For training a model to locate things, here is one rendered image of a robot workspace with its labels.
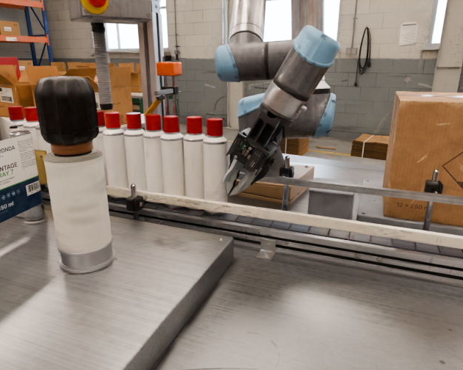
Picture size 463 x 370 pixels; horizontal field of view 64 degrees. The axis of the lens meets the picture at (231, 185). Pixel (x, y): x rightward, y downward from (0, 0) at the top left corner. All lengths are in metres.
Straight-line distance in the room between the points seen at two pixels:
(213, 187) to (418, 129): 0.45
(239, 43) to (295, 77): 0.18
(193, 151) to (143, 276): 0.31
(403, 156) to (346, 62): 5.26
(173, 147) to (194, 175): 0.08
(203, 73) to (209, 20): 0.90
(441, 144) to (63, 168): 0.73
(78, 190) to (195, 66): 6.72
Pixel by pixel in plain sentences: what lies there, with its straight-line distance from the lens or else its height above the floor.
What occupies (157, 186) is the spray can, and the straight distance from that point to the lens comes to 0.88.
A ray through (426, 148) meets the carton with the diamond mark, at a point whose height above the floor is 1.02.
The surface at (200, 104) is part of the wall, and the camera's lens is 7.26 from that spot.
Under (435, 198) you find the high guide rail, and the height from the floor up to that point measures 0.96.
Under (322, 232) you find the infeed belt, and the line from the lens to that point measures 0.76.
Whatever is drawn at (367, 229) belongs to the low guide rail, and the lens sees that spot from 0.73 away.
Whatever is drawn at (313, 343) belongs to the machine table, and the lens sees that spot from 0.57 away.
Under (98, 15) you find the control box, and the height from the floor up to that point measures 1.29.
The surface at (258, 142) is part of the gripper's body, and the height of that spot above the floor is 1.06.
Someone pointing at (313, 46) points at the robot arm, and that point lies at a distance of 0.67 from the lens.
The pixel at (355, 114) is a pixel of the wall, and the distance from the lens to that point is 6.14.
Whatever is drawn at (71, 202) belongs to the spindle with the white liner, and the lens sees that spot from 0.60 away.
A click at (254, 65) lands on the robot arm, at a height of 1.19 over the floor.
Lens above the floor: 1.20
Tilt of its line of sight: 19 degrees down
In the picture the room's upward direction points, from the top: straight up
